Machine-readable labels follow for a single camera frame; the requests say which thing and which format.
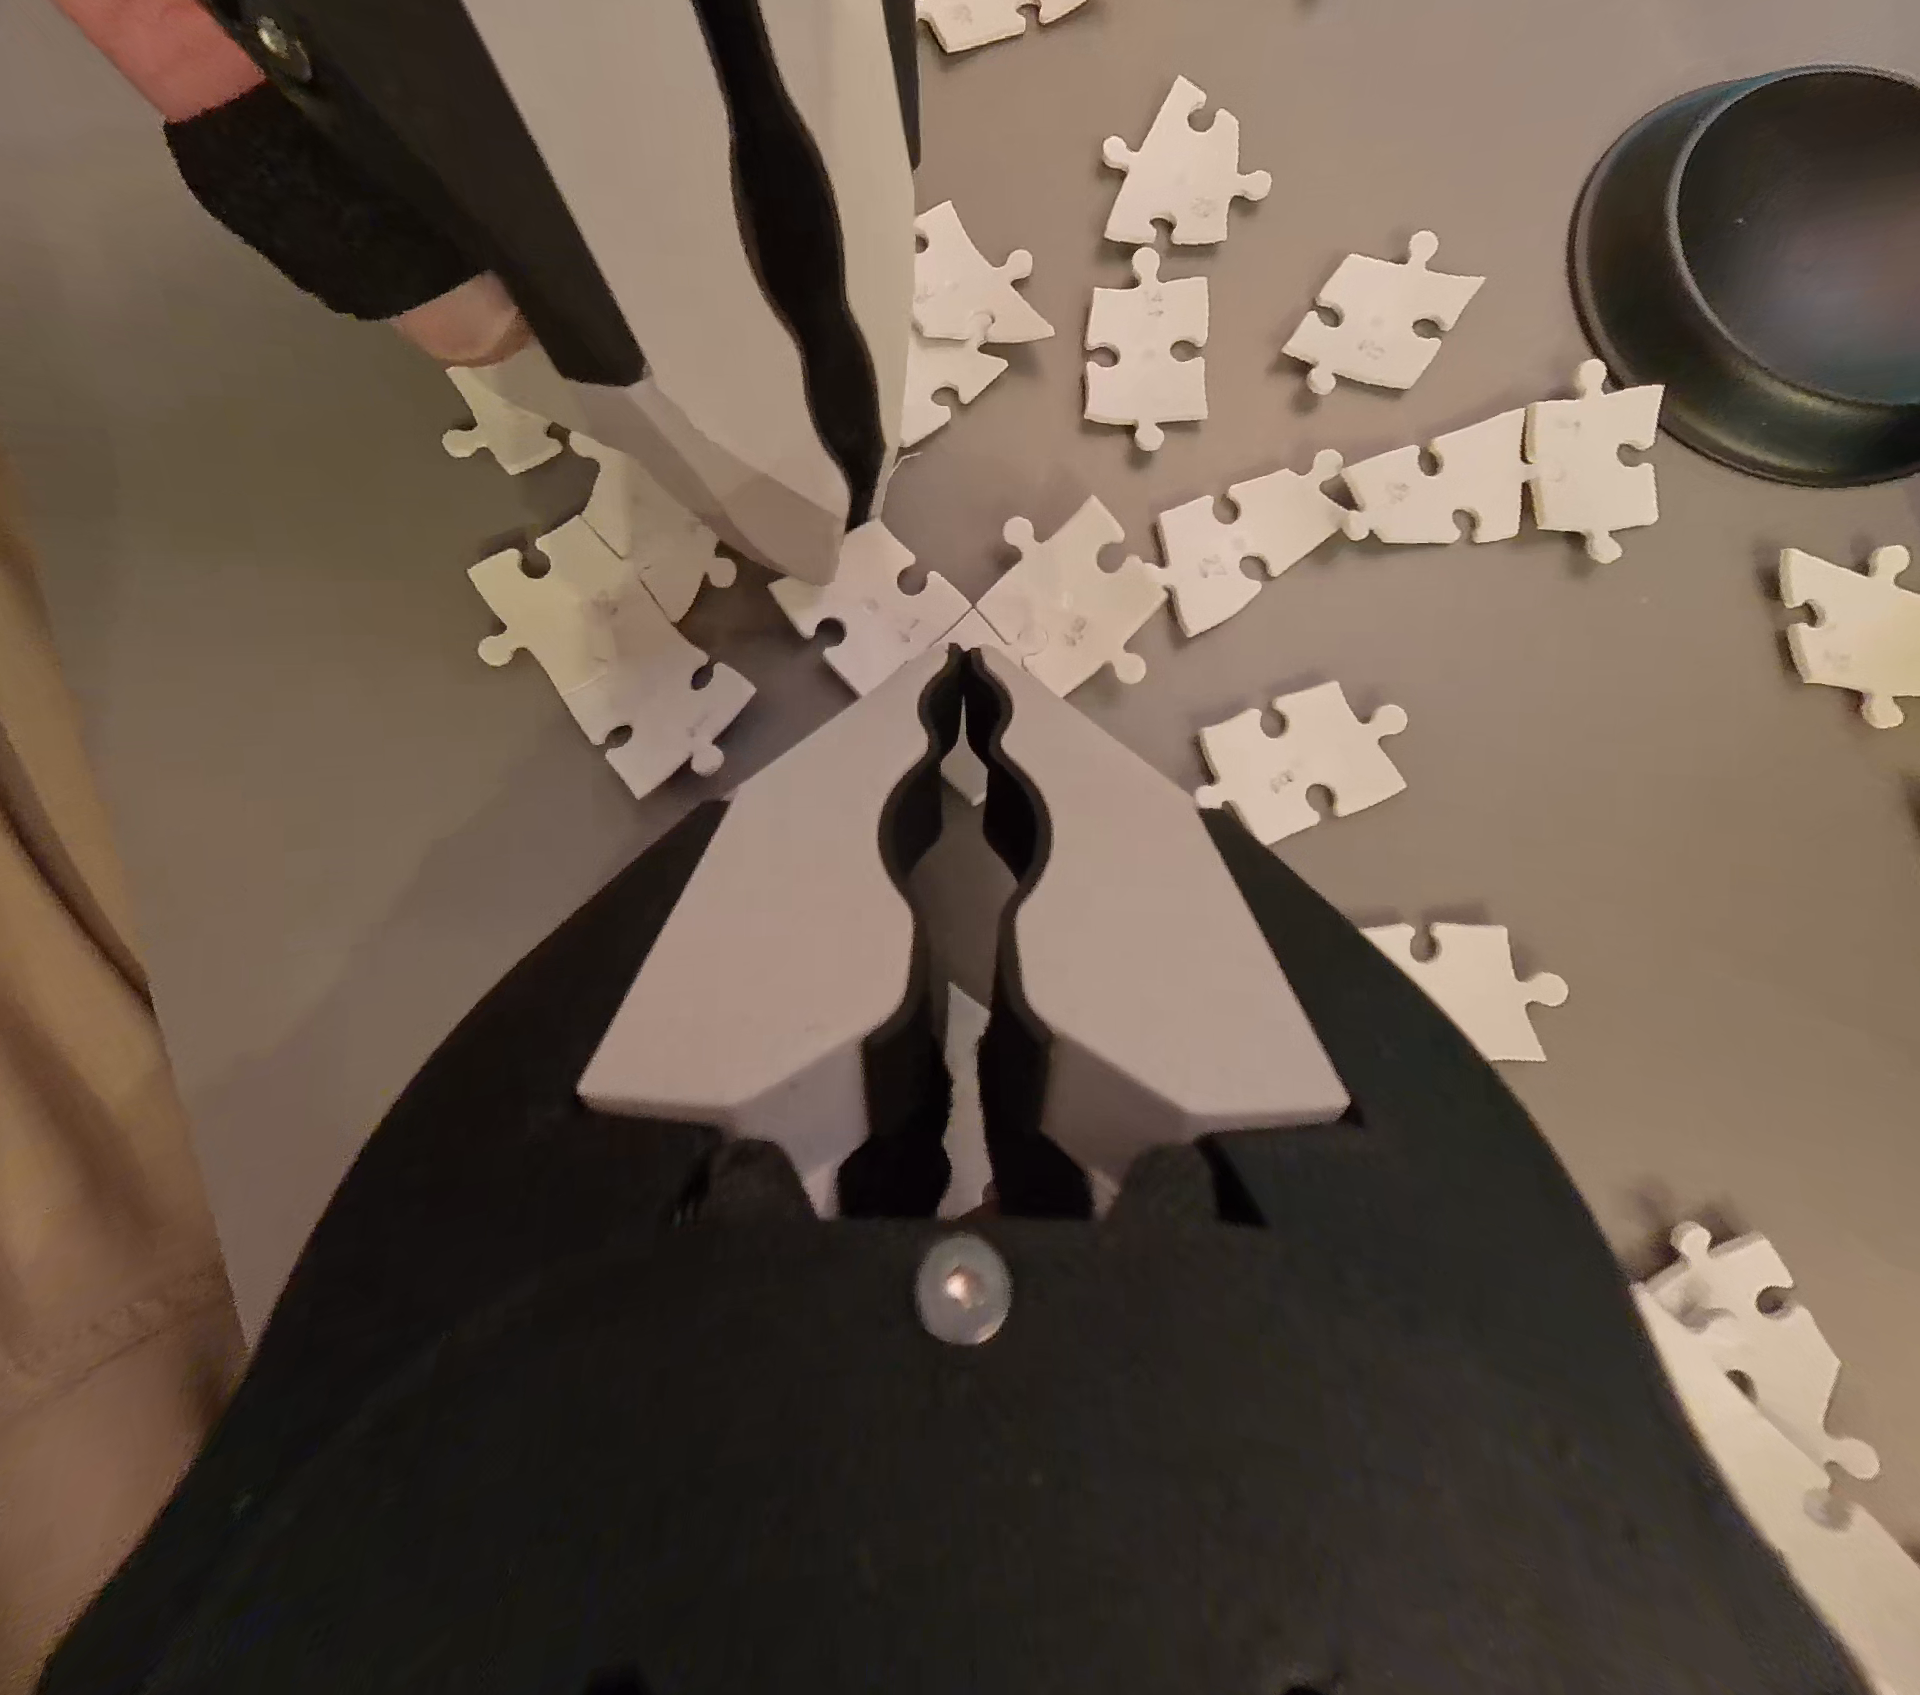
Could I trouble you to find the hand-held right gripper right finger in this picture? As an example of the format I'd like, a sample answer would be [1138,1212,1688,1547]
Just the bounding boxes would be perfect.
[965,641,1349,1219]

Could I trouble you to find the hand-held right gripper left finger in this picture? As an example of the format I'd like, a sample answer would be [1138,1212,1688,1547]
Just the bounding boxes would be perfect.
[577,641,969,1219]

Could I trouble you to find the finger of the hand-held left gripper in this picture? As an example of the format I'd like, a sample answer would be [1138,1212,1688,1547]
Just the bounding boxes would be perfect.
[409,0,868,583]
[664,0,922,527]

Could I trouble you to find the joined white puzzle section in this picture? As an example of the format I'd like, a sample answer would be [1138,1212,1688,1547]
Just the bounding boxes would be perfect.
[767,494,1173,698]

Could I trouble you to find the puzzle pieces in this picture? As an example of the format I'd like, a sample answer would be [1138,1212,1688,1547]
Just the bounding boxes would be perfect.
[438,0,1920,1563]

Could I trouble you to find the person's beige trousers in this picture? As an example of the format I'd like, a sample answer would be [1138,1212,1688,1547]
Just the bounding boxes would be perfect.
[0,450,248,1695]

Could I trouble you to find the black round stand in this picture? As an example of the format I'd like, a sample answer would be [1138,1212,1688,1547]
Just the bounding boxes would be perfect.
[1568,66,1920,491]

